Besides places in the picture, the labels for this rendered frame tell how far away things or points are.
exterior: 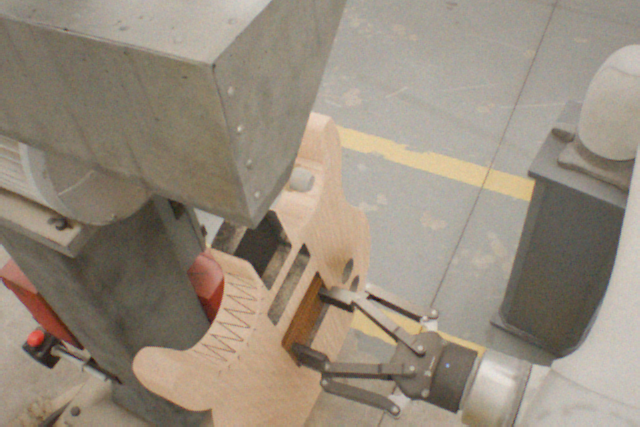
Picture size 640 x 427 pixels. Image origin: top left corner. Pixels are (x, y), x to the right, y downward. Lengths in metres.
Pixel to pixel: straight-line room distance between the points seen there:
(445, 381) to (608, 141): 0.80
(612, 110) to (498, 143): 1.19
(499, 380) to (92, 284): 0.65
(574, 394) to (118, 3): 0.44
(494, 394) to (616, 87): 0.78
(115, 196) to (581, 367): 0.53
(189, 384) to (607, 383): 0.35
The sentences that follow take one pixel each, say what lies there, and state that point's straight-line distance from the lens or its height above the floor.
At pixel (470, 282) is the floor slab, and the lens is 2.05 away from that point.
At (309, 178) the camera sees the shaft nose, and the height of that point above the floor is 1.26.
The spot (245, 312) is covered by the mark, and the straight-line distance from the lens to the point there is 0.64.
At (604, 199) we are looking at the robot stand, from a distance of 1.40.
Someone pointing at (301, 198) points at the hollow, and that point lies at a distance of 0.69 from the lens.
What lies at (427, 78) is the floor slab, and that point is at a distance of 2.74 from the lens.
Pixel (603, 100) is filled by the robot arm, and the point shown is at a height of 0.90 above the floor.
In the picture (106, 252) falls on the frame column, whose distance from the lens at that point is 1.04.
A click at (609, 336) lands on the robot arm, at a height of 1.25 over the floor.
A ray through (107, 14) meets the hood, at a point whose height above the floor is 1.53.
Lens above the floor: 1.72
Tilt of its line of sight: 48 degrees down
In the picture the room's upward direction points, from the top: 8 degrees counter-clockwise
